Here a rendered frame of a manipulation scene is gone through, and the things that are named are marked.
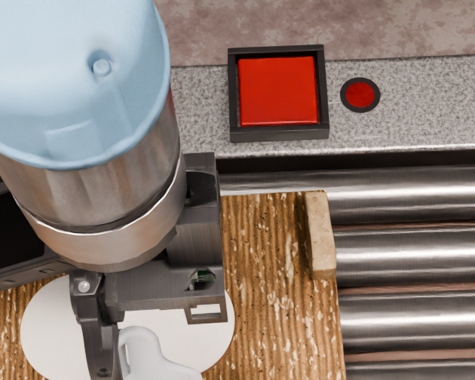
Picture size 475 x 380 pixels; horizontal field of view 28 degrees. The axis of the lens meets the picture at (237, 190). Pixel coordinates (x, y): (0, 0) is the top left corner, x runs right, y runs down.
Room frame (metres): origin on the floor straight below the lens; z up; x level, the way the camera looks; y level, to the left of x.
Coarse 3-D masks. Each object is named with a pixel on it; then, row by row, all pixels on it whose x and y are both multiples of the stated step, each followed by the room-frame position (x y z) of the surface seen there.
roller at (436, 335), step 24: (360, 312) 0.18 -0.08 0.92; (384, 312) 0.18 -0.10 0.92; (408, 312) 0.18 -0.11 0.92; (432, 312) 0.17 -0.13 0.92; (456, 312) 0.17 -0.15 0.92; (360, 336) 0.16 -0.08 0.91; (384, 336) 0.16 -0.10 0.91; (408, 336) 0.16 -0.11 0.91; (432, 336) 0.16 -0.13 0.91; (456, 336) 0.16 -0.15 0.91
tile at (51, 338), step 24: (48, 288) 0.21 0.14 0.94; (24, 312) 0.19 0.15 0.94; (48, 312) 0.19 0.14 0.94; (72, 312) 0.19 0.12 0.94; (144, 312) 0.18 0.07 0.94; (168, 312) 0.18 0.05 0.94; (192, 312) 0.18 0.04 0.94; (24, 336) 0.17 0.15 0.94; (48, 336) 0.17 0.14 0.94; (72, 336) 0.17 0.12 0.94; (168, 336) 0.17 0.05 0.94; (192, 336) 0.16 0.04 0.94; (216, 336) 0.16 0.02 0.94; (48, 360) 0.16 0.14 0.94; (72, 360) 0.15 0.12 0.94; (192, 360) 0.15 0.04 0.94; (216, 360) 0.15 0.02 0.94
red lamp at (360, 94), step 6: (354, 84) 0.36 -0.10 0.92; (360, 84) 0.36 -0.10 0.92; (366, 84) 0.36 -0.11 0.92; (348, 90) 0.36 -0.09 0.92; (354, 90) 0.36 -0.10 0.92; (360, 90) 0.36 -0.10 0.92; (366, 90) 0.36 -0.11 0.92; (372, 90) 0.36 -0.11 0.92; (348, 96) 0.35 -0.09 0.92; (354, 96) 0.35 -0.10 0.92; (360, 96) 0.35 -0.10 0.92; (366, 96) 0.35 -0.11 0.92; (372, 96) 0.35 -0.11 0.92; (354, 102) 0.35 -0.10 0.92; (360, 102) 0.35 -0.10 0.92; (366, 102) 0.35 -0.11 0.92
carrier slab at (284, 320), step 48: (288, 192) 0.27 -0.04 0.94; (240, 240) 0.23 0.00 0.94; (288, 240) 0.23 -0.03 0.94; (240, 288) 0.20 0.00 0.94; (288, 288) 0.20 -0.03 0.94; (336, 288) 0.19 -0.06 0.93; (0, 336) 0.18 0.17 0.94; (240, 336) 0.16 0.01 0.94; (288, 336) 0.16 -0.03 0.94; (336, 336) 0.16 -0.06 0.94
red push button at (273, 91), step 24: (240, 72) 0.38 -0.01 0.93; (264, 72) 0.37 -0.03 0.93; (288, 72) 0.37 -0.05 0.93; (312, 72) 0.37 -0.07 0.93; (240, 96) 0.35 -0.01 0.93; (264, 96) 0.35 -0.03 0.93; (288, 96) 0.35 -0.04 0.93; (312, 96) 0.35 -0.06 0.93; (240, 120) 0.33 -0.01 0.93; (264, 120) 0.33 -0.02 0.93; (288, 120) 0.33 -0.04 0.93; (312, 120) 0.33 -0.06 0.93
